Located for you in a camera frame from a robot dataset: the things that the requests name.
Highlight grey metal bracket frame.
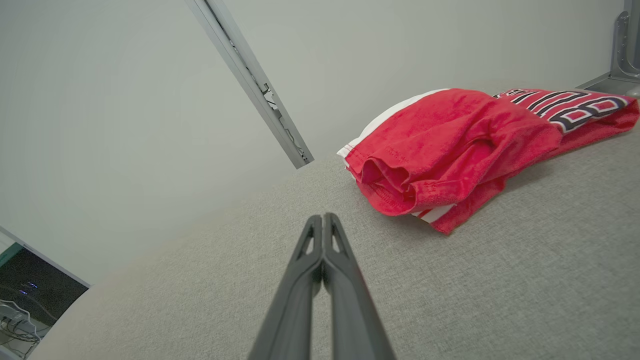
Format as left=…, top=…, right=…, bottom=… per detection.
left=576, top=0, right=640, bottom=98

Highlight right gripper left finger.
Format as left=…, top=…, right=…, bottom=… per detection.
left=247, top=214, right=324, bottom=360

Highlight black screen with white frame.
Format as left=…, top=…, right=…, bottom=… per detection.
left=0, top=226, right=92, bottom=341

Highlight grey metal partition post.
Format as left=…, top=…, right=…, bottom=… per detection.
left=184, top=0, right=315, bottom=170

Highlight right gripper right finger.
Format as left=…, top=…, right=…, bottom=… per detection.
left=322, top=212, right=396, bottom=360

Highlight red white-sleeved Bulls jersey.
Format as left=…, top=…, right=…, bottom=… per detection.
left=337, top=87, right=640, bottom=236

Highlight grey fabric sofa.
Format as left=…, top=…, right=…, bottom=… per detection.
left=27, top=80, right=640, bottom=360

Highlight tangled white cables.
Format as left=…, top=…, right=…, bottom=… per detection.
left=0, top=299, right=52, bottom=359

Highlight red garment with number print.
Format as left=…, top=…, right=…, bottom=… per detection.
left=345, top=89, right=564, bottom=217

